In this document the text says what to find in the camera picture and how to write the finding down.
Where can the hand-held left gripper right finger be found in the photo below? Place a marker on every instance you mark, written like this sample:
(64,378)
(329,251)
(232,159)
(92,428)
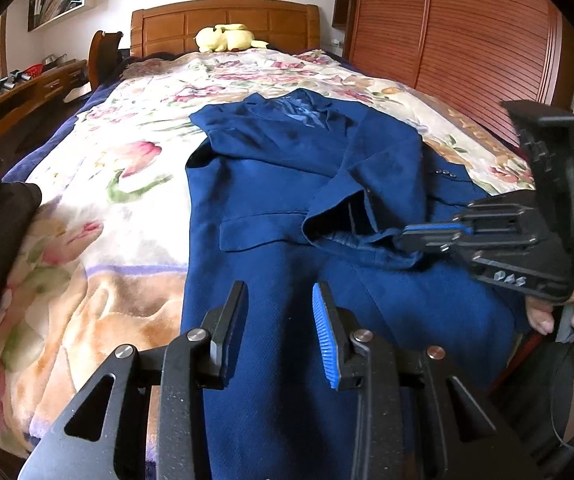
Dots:
(327,340)

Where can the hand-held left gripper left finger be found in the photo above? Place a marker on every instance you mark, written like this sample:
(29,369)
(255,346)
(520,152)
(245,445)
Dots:
(227,330)

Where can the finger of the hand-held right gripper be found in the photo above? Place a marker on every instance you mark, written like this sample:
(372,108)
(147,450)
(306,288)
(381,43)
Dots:
(432,246)
(434,230)

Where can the blue suit jacket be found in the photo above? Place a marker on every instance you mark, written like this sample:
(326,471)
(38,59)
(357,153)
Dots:
(277,270)

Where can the person's right hand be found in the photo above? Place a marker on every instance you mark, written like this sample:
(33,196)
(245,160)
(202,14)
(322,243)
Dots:
(542,315)

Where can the black bag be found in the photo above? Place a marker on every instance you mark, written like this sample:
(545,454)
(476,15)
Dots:
(532,400)

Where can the wooden slatted wardrobe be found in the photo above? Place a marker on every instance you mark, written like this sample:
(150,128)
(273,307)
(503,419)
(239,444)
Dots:
(467,35)

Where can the floral blanket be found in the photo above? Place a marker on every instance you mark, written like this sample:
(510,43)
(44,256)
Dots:
(117,160)

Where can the wooden bed headboard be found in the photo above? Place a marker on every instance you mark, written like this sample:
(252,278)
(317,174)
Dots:
(267,22)

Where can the white paper sheet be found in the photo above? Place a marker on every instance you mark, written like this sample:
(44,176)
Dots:
(76,94)

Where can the yellow plush toy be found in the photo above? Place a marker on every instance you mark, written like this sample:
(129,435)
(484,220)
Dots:
(227,37)

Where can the long wooden desk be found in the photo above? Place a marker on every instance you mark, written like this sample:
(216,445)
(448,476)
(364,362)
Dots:
(42,90)

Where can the wooden chair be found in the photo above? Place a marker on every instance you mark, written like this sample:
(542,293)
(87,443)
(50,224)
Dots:
(99,55)

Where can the metal pot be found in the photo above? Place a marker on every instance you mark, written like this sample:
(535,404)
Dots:
(54,59)

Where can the red item on desk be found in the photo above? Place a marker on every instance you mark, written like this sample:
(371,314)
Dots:
(33,68)

